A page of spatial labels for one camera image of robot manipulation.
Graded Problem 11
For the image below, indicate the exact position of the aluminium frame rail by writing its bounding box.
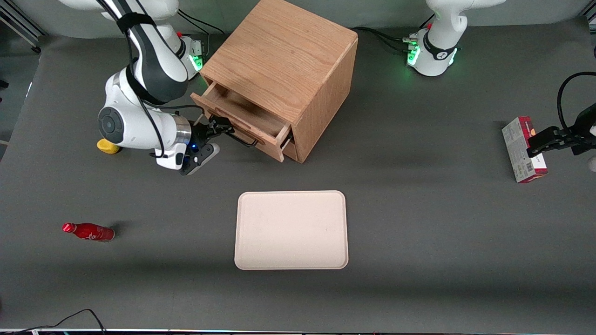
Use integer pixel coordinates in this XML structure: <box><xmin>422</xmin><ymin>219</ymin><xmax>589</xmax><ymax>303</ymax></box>
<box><xmin>0</xmin><ymin>4</ymin><xmax>47</xmax><ymax>54</ymax></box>

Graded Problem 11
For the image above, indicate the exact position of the beige plastic tray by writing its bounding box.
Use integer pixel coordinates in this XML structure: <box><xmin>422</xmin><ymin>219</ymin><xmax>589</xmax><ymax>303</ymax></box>
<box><xmin>234</xmin><ymin>190</ymin><xmax>349</xmax><ymax>271</ymax></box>

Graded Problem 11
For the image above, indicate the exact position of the black looped gripper cable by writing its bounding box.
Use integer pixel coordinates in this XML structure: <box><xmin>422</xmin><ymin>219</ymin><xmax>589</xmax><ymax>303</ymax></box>
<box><xmin>557</xmin><ymin>72</ymin><xmax>596</xmax><ymax>134</ymax></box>

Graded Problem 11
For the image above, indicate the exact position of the black right base cable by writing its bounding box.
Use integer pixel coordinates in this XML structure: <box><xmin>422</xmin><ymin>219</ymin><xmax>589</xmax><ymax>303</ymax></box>
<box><xmin>178</xmin><ymin>7</ymin><xmax>226</xmax><ymax>36</ymax></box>

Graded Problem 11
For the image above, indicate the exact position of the black metal drawer handle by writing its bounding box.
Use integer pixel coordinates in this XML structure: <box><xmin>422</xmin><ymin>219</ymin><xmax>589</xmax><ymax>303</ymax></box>
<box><xmin>205</xmin><ymin>114</ymin><xmax>259</xmax><ymax>149</ymax></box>

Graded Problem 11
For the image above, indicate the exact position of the red soda bottle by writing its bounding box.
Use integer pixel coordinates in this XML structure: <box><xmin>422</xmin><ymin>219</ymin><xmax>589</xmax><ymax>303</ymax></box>
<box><xmin>62</xmin><ymin>222</ymin><xmax>115</xmax><ymax>242</ymax></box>

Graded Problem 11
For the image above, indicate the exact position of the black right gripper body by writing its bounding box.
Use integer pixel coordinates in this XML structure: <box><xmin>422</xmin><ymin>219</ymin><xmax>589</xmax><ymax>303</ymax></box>
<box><xmin>190</xmin><ymin>121</ymin><xmax>216</xmax><ymax>155</ymax></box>

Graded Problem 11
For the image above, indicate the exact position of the wooden oak drawer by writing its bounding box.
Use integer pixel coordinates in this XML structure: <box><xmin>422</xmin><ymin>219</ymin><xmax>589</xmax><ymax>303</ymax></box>
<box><xmin>190</xmin><ymin>81</ymin><xmax>293</xmax><ymax>163</ymax></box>

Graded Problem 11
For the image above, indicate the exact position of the black base cable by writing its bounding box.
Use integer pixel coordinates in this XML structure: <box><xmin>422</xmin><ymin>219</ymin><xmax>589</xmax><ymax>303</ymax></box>
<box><xmin>178</xmin><ymin>7</ymin><xmax>226</xmax><ymax>36</ymax></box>
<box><xmin>351</xmin><ymin>26</ymin><xmax>420</xmax><ymax>54</ymax></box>

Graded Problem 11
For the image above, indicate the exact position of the red grey cardboard box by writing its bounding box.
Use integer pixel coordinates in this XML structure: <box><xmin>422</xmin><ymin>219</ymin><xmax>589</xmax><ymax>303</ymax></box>
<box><xmin>501</xmin><ymin>116</ymin><xmax>549</xmax><ymax>184</ymax></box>

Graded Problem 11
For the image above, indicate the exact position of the black left base cable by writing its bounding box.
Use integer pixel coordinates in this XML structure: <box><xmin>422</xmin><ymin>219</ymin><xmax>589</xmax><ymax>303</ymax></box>
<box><xmin>351</xmin><ymin>26</ymin><xmax>420</xmax><ymax>54</ymax></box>

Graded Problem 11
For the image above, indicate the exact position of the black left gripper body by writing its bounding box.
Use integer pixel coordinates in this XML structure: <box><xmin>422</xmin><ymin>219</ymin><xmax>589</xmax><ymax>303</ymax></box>
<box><xmin>565</xmin><ymin>103</ymin><xmax>596</xmax><ymax>156</ymax></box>

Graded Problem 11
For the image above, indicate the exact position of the thin black table cable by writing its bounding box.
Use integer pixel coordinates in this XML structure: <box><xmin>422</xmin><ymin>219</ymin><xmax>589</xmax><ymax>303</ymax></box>
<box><xmin>18</xmin><ymin>308</ymin><xmax>106</xmax><ymax>334</ymax></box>

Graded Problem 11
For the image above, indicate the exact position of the wooden oak cabinet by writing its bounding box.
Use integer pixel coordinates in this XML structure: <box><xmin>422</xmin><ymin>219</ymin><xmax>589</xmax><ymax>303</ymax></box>
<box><xmin>200</xmin><ymin>0</ymin><xmax>359</xmax><ymax>164</ymax></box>

